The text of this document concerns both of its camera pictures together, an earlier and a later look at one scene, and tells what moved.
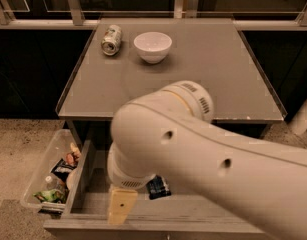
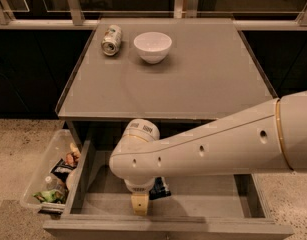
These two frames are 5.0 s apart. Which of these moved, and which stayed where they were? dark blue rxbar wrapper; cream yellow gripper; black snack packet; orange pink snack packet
Moved: cream yellow gripper
Stayed: black snack packet; dark blue rxbar wrapper; orange pink snack packet
